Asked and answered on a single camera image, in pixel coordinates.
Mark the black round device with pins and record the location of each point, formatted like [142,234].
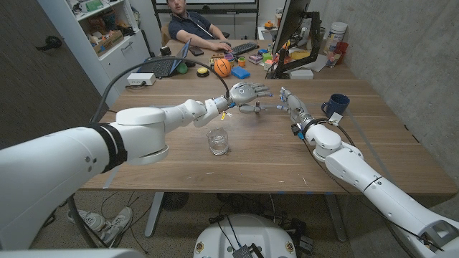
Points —
[165,50]

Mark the cardboard box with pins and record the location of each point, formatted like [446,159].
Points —
[107,43]

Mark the tan chair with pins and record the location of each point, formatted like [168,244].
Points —
[165,35]

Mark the white shelf cabinet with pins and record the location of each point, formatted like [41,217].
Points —
[122,53]

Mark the man's right hand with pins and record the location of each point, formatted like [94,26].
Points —
[222,46]

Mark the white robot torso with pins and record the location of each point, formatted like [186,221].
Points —
[251,233]

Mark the black keyboard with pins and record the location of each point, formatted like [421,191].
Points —
[244,48]

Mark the dark blue mug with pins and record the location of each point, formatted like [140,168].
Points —
[337,105]

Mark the yellow black round button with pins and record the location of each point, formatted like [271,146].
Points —
[202,72]

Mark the orange mini basketball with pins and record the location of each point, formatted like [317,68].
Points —
[222,68]

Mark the blue flat box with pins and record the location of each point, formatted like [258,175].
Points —
[240,72]

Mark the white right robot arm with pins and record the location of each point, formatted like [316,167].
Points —
[358,168]

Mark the man's right forearm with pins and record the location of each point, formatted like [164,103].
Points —
[199,41]

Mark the black round fan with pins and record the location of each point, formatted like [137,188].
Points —
[174,200]

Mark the man in dark polo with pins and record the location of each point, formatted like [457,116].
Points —
[190,27]

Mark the grey table leg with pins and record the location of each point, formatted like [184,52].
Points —
[336,218]
[154,215]

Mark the black headphones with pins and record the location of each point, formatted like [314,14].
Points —
[52,42]

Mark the green cube toy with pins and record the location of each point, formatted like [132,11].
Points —
[267,57]

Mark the white flat box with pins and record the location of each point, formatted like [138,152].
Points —
[301,74]

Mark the white power box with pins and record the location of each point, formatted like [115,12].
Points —
[141,79]

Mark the black computer mouse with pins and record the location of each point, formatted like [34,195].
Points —
[190,63]

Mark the red plastic cup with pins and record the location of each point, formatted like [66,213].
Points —
[343,48]

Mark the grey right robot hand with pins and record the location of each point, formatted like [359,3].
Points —
[297,109]

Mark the grey sneaker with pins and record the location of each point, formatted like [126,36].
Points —
[87,220]
[118,225]

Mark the clear glass cup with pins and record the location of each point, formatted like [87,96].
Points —
[218,143]

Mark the yellow cloth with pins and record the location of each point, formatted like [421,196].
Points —
[299,54]

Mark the green box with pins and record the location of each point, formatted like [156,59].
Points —
[94,5]

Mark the clear drinking glass with print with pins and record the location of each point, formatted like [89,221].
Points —
[331,59]

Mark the black computer monitor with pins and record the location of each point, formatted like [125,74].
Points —
[290,21]

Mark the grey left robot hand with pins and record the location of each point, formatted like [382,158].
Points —
[245,92]

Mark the pink purple box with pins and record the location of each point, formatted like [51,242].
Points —
[255,59]

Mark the open black laptop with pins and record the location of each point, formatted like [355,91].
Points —
[161,68]

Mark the black smartphone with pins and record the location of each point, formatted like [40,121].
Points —
[196,51]

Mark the small orange toy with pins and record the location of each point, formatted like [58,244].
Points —
[269,25]

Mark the small orange cup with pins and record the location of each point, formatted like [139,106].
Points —
[242,62]

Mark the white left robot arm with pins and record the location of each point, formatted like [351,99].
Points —
[54,168]

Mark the green ball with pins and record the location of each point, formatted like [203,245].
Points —
[182,68]

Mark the white cylindrical canister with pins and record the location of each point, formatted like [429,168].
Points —
[336,36]

